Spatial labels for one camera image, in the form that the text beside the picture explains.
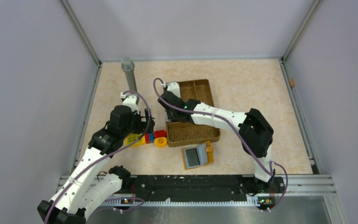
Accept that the single black VIP card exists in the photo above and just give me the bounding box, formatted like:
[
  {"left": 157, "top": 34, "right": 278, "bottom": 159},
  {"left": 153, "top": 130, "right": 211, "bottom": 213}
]
[{"left": 185, "top": 148, "right": 200, "bottom": 167}]

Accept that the yellow leather card holder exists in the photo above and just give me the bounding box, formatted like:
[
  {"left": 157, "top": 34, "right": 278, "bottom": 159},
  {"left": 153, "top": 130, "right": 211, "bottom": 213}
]
[{"left": 181, "top": 140, "right": 214, "bottom": 170}]

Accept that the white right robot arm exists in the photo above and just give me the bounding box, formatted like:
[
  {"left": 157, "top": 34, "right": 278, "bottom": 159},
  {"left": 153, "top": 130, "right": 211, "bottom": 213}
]
[{"left": 154, "top": 78, "right": 275, "bottom": 192}]

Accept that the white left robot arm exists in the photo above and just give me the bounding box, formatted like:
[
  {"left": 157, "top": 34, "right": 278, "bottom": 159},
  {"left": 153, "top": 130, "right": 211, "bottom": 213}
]
[{"left": 37, "top": 91, "right": 152, "bottom": 224}]

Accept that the yellow green window block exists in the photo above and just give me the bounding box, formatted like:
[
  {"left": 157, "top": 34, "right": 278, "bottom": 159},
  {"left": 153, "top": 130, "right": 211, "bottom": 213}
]
[{"left": 125, "top": 133, "right": 146, "bottom": 147}]

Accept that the woven wicker divided tray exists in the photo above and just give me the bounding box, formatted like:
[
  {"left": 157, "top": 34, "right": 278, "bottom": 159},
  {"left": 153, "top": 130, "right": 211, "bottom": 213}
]
[{"left": 165, "top": 79, "right": 221, "bottom": 148}]

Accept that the red rounded toy block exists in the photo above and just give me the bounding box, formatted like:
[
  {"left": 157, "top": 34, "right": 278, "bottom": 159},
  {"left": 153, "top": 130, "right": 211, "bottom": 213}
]
[{"left": 153, "top": 130, "right": 167, "bottom": 138}]

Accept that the yellow no-entry sign block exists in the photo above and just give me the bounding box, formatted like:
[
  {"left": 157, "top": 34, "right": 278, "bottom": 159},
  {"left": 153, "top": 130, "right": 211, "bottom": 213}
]
[{"left": 154, "top": 137, "right": 168, "bottom": 148}]

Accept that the grey microphone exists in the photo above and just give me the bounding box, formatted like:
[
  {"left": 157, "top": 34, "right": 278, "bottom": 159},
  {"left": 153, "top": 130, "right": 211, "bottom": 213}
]
[{"left": 121, "top": 57, "right": 138, "bottom": 91}]

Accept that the small brown corner object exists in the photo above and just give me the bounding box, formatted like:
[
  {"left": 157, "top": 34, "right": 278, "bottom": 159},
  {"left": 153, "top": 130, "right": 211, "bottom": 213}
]
[{"left": 289, "top": 78, "right": 295, "bottom": 88}]

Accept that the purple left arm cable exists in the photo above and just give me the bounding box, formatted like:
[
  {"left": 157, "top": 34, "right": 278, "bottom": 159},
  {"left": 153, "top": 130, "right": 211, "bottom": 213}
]
[{"left": 43, "top": 90, "right": 153, "bottom": 224}]

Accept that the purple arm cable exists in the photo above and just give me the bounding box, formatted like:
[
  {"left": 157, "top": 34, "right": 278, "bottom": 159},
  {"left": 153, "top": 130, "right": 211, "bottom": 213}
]
[
  {"left": 153, "top": 77, "right": 289, "bottom": 212},
  {"left": 43, "top": 90, "right": 153, "bottom": 224}
]

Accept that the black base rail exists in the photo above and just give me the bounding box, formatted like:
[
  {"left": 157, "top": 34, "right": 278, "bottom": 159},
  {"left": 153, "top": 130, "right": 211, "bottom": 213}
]
[{"left": 114, "top": 175, "right": 284, "bottom": 203}]

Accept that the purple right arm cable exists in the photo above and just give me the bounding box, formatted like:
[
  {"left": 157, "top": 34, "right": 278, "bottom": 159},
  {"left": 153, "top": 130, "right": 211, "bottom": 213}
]
[{"left": 153, "top": 77, "right": 289, "bottom": 212}]

